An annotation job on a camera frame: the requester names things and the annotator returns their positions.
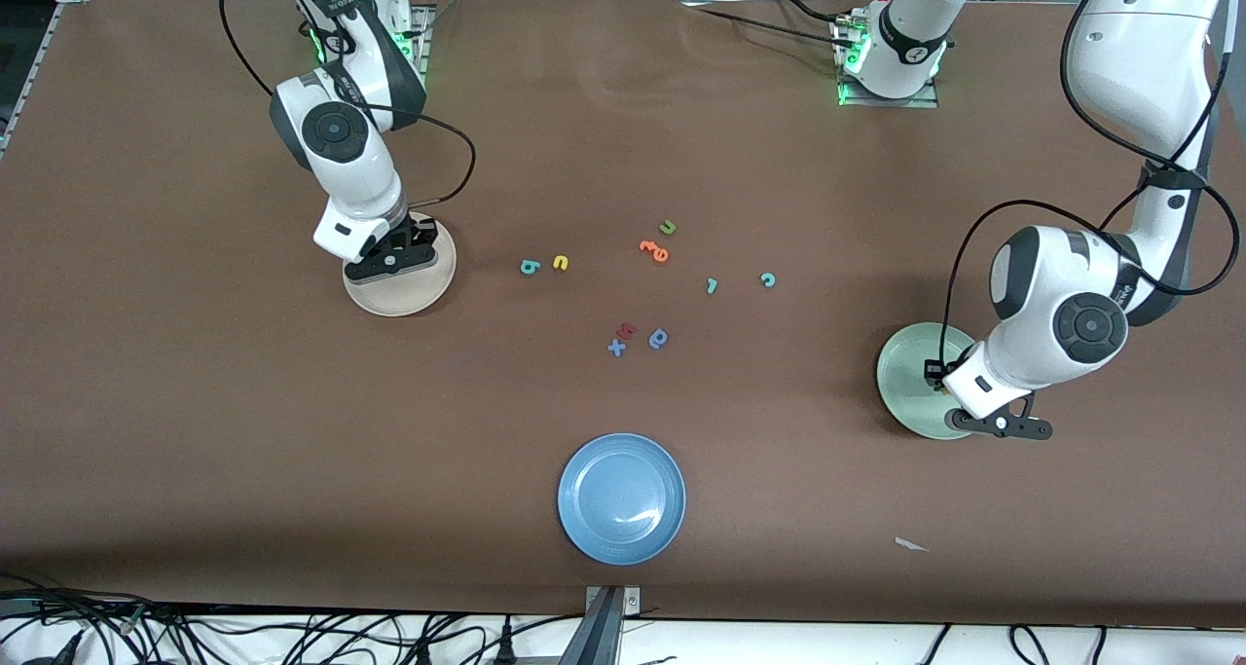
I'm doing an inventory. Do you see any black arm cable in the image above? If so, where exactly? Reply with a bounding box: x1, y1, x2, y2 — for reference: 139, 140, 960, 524
219, 0, 477, 208
939, 0, 1246, 364

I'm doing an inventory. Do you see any aluminium table edge rail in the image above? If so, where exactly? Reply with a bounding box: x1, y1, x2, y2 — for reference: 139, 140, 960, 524
0, 0, 98, 155

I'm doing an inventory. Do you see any beige brown round plate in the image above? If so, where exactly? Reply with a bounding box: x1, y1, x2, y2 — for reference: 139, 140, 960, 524
342, 211, 458, 317

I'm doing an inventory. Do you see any brown table cover sheet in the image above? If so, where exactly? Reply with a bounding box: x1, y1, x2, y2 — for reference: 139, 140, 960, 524
0, 0, 1246, 629

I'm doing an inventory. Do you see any grey aluminium post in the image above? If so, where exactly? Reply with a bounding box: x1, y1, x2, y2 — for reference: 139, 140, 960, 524
560, 585, 643, 665

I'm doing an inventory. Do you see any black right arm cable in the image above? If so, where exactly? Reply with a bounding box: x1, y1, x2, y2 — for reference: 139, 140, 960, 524
219, 0, 477, 208

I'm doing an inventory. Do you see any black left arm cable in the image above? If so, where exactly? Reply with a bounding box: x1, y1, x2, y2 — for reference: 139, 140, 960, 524
939, 0, 1246, 364

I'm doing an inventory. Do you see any blue round plate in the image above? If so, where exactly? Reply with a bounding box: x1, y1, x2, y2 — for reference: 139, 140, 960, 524
558, 433, 687, 566

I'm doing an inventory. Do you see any pale green round plate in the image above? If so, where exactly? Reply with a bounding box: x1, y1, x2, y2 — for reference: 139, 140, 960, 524
876, 322, 999, 441

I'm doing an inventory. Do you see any black table cable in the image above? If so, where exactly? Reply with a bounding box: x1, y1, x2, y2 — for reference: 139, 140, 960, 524
774, 0, 858, 23
677, 5, 843, 47

